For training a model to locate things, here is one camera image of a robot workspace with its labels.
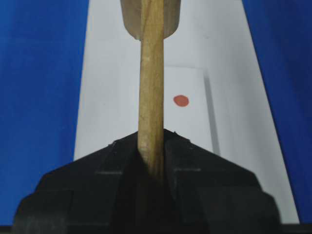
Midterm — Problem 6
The small white raised block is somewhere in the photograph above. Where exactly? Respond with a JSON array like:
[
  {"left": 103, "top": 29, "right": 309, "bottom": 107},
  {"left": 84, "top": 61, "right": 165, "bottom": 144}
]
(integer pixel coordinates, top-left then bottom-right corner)
[{"left": 164, "top": 66, "right": 220, "bottom": 155}]

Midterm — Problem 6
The large white foam board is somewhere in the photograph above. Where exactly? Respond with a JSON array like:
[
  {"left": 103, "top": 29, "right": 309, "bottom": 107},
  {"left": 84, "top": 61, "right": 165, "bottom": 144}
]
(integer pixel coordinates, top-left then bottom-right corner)
[{"left": 74, "top": 0, "right": 299, "bottom": 223}]

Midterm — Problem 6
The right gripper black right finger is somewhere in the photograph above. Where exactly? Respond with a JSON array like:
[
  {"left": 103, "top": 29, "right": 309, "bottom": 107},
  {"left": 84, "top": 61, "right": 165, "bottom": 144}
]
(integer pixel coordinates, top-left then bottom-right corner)
[{"left": 156, "top": 130, "right": 280, "bottom": 234}]

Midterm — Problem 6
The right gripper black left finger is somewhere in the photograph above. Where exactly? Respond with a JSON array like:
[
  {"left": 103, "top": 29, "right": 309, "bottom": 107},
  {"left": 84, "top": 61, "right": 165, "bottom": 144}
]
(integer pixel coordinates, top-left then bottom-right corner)
[{"left": 12, "top": 133, "right": 149, "bottom": 234}]

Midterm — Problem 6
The wooden mallet hammer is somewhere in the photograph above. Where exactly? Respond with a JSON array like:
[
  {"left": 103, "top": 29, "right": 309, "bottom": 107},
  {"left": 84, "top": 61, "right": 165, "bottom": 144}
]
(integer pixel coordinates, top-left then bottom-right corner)
[{"left": 120, "top": 0, "right": 181, "bottom": 183}]

